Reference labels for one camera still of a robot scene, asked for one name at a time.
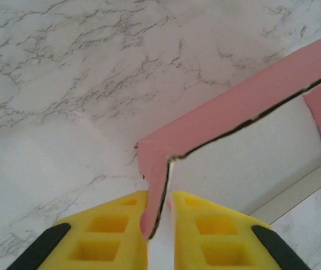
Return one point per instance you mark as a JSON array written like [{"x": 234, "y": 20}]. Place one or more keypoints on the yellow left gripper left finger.
[{"x": 92, "y": 247}]

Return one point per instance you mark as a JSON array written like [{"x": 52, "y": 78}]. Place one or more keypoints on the pink and white paper box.
[{"x": 233, "y": 168}]

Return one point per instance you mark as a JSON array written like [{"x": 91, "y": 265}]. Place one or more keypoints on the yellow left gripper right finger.
[{"x": 225, "y": 247}]

